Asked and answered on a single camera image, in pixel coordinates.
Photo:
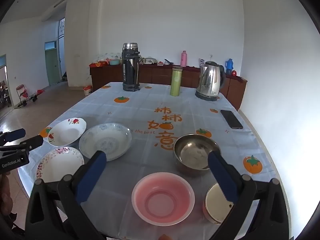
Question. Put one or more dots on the white plastic bucket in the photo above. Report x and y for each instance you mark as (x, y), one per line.
(87, 91)

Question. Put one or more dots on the persimmon printed tablecloth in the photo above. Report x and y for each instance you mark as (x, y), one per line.
(140, 110)

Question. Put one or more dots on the cream enamel bowl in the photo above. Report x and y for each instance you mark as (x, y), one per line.
(215, 205)

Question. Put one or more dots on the teal plastic basin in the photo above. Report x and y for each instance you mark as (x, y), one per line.
(115, 62)

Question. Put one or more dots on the red item on floor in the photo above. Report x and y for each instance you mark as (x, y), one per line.
(40, 91)

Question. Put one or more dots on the stainless steel electric kettle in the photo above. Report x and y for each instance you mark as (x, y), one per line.
(208, 80)

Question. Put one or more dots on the stainless steel bowl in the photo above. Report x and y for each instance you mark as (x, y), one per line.
(192, 152)

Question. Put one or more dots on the black smartphone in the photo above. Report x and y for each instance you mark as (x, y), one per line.
(231, 118)

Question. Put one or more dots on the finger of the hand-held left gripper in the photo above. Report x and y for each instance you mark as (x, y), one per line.
(32, 142)
(15, 133)

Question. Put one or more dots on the green tumbler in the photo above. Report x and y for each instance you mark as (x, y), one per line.
(175, 82)

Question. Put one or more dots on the green door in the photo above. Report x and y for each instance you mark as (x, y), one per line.
(53, 66)

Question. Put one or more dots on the window grille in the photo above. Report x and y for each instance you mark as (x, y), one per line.
(62, 27)

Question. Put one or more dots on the white plate with pink flowers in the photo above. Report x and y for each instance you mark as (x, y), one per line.
(57, 165)

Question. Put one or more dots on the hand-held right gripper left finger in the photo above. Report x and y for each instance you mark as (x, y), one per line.
(92, 176)

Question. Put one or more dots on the floral food cover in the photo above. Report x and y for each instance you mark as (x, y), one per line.
(106, 57)

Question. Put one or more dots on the blue thermos flask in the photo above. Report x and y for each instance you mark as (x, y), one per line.
(229, 66)

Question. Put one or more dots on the white lidded pot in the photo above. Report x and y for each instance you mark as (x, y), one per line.
(150, 60)

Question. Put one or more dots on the large black thermos jug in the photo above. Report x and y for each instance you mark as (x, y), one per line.
(130, 72)

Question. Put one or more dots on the blue patterned deep plate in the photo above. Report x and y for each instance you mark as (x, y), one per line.
(107, 137)

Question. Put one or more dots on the pink plastic bowl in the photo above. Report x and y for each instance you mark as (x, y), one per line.
(162, 200)

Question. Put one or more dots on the person's left hand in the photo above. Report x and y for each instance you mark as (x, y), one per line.
(5, 195)

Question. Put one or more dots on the white printed pouch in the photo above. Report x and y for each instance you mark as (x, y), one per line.
(202, 62)

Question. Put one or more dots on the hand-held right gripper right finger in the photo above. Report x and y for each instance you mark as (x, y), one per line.
(222, 177)

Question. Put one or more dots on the brown wooden sideboard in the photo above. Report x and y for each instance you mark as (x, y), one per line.
(155, 73)

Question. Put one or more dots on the red folding chair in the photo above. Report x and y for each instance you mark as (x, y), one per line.
(23, 93)

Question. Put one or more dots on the orange printed box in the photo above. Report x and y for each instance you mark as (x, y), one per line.
(95, 64)

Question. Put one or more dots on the pink thermos flask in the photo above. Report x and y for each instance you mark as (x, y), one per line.
(183, 60)

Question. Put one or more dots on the white plate with red flowers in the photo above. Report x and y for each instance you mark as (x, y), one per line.
(66, 133)

